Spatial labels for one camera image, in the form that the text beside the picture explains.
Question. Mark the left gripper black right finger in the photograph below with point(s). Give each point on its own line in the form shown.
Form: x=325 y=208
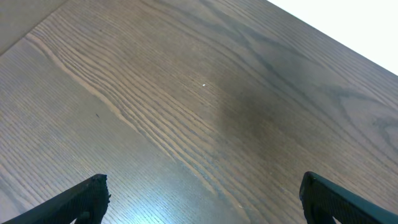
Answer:
x=326 y=202

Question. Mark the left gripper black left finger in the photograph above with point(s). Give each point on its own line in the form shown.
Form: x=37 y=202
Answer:
x=84 y=203

